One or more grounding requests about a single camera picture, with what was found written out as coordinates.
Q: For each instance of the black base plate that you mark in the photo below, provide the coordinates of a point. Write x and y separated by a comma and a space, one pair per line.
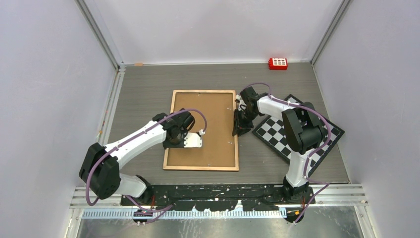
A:
222, 197

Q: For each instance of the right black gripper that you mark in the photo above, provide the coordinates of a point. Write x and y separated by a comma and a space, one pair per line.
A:
240, 128

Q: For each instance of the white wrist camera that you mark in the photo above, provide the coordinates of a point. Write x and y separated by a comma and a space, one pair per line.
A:
193, 140
240, 103

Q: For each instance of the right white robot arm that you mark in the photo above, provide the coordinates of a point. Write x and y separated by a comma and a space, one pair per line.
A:
304, 128

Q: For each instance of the aluminium rail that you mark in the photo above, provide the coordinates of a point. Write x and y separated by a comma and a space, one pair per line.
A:
118, 206

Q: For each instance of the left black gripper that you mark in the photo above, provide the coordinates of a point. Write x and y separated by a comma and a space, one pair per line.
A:
167, 144

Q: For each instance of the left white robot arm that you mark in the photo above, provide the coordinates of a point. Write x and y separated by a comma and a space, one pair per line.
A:
102, 164

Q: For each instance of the red toy brick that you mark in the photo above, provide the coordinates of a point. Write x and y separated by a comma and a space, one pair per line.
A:
278, 63

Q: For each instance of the black picture frame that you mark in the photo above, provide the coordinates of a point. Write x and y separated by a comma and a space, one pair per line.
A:
213, 111

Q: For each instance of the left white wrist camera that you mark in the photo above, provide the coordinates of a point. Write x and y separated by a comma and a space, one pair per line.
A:
193, 140

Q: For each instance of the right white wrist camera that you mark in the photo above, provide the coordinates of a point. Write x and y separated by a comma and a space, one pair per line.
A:
240, 103

